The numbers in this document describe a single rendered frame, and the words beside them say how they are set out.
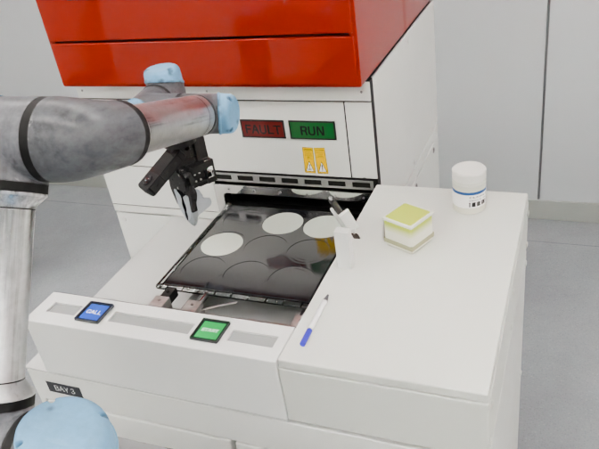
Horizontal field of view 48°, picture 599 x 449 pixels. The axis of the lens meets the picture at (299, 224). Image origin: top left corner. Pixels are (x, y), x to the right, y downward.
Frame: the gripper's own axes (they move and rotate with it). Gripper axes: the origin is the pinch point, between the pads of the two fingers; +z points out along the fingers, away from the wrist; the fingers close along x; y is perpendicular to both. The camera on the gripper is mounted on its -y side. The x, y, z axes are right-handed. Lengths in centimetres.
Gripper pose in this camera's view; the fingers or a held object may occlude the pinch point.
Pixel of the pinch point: (190, 221)
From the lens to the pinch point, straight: 153.6
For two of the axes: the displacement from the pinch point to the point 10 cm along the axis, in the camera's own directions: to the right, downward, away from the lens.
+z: 1.3, 8.5, 5.1
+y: 7.6, -4.2, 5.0
